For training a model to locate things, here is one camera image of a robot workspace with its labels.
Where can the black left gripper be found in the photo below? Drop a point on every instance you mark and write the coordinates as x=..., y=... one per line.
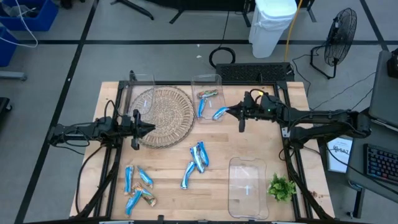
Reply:
x=127, y=126

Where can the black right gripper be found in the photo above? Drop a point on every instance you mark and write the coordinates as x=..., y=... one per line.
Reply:
x=253, y=110

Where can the blue tan granola bar wrapper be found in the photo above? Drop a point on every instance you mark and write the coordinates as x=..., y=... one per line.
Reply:
x=145, y=177
x=133, y=202
x=148, y=196
x=128, y=180

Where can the blue white granola bar wrapper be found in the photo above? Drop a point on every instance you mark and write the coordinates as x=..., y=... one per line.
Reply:
x=187, y=175
x=203, y=154
x=196, y=160

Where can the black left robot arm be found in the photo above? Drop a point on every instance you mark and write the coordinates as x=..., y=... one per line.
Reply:
x=77, y=130

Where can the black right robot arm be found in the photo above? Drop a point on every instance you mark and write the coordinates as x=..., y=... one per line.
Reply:
x=326, y=123

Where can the clear plastic bin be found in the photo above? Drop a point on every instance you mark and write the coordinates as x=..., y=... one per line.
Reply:
x=248, y=174
x=136, y=90
x=217, y=90

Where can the round woven straw placemat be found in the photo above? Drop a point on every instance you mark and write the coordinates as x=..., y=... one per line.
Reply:
x=171, y=118

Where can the black perforated metal box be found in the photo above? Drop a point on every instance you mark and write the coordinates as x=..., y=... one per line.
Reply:
x=255, y=72

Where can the small green potted plant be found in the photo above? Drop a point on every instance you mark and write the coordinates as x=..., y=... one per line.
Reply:
x=281, y=188

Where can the white trash bin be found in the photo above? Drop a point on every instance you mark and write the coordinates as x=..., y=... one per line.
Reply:
x=270, y=28

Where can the white paper sign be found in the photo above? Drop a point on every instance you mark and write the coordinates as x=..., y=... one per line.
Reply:
x=339, y=155

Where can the black tripod leg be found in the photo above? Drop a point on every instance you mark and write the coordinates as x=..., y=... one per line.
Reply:
x=136, y=8

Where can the black floor fan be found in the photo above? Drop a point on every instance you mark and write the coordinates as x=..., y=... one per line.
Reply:
x=340, y=37

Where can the dark grey desk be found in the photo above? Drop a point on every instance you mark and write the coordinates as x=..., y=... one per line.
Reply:
x=357, y=174

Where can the grey metal foot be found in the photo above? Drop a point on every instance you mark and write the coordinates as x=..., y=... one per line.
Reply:
x=12, y=76

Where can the blue storage bin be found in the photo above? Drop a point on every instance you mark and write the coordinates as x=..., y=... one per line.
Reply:
x=46, y=18
x=7, y=49

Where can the black keyboard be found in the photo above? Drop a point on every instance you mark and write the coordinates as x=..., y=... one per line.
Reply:
x=381, y=163

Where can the black desk device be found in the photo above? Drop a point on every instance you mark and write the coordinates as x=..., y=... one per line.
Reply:
x=393, y=63

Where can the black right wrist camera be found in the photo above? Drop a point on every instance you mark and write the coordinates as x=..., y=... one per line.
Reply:
x=270, y=101

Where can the black aluminium table frame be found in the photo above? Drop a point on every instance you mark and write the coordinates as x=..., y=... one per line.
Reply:
x=202, y=83

